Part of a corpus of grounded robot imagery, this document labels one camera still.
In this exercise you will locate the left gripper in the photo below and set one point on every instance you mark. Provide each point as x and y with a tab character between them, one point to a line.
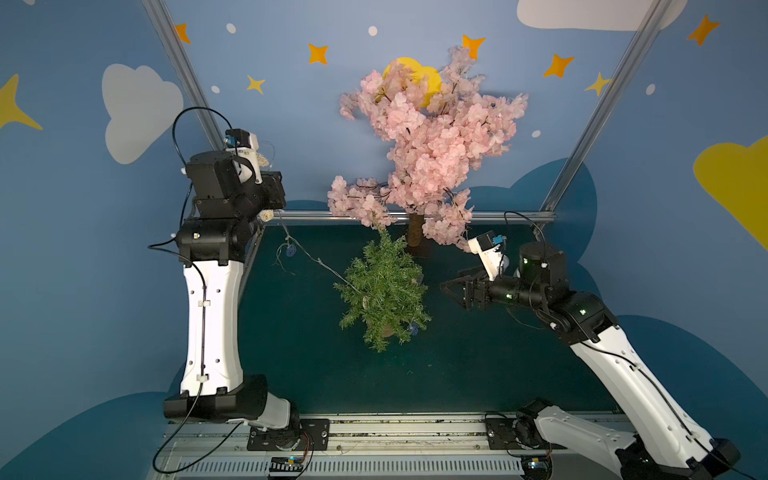
274	189

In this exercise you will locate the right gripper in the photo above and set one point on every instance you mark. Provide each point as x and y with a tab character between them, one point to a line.
477	291

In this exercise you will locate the small green christmas tree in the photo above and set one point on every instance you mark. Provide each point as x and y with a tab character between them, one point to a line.
383	289

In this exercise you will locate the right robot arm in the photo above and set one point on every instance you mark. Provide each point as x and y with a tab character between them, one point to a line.
666	443

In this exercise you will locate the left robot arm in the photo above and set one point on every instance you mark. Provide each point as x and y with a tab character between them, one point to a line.
231	192

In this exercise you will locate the pink cherry blossom tree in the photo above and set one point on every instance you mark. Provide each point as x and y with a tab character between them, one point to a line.
440	128

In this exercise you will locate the right controller board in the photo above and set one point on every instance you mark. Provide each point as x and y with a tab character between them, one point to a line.
536	468

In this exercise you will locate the controller board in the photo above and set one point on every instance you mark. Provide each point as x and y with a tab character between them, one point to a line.
285	468
536	468

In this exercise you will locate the left controller board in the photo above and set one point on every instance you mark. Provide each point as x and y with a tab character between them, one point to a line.
285	468

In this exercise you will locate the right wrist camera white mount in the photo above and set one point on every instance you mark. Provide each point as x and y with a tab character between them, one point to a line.
490	248

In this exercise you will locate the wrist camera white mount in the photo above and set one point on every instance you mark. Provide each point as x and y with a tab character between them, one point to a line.
249	161
490	248

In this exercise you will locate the back horizontal frame bar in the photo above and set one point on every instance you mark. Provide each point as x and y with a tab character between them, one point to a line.
307	217

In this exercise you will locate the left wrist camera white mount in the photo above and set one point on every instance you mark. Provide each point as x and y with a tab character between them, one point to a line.
249	161

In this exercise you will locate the left diagonal frame post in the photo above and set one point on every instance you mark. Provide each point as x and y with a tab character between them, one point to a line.
174	47

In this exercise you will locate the diagonal frame post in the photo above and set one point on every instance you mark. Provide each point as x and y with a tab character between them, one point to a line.
640	44
174	47

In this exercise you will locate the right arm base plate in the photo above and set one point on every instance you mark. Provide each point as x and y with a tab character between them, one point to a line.
505	432

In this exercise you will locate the aluminium mounting rail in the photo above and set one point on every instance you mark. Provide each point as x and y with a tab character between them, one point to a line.
431	433

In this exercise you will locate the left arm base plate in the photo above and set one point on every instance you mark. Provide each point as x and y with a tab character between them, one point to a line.
308	434

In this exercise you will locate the right diagonal frame post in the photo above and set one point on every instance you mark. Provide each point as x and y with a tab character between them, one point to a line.
640	44

